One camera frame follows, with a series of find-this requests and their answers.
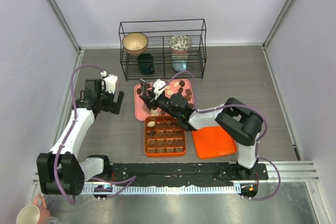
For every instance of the white cable duct rail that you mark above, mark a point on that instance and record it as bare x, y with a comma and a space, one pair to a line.
97, 189

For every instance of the orange box lid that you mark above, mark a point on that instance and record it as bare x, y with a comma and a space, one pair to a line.
213, 142

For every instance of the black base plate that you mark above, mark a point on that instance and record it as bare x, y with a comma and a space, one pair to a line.
208, 174

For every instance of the light blue mug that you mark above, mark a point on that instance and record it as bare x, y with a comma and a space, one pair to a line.
179, 65

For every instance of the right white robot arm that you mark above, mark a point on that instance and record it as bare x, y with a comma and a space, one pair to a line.
245, 125

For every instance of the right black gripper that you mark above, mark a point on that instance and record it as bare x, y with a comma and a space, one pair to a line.
150, 103

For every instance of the dark green mug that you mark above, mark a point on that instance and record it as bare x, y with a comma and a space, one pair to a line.
146, 64

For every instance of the metal tongs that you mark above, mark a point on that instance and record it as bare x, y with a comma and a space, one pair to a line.
144, 93

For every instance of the pink tray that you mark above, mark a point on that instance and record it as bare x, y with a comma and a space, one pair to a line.
178, 85

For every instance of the black wire rack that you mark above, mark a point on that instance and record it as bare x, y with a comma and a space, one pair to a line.
159, 33

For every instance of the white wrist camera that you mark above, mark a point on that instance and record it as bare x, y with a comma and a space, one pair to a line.
109, 82
158, 87

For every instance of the floral patterned bowl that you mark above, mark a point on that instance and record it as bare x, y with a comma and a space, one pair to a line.
180, 44

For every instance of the orange chocolate box tray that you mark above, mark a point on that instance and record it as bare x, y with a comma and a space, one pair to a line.
163, 137

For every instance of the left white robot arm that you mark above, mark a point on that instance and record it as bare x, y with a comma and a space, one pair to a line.
59, 170

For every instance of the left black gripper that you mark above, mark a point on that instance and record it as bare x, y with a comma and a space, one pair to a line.
114, 107

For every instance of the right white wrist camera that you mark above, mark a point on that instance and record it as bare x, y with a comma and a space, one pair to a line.
158, 87

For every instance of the tan bowl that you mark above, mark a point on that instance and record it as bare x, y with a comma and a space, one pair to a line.
135, 43

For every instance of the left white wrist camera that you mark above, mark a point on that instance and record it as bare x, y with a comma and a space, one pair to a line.
109, 82

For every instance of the pink mug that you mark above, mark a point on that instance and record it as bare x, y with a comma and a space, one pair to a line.
35, 213

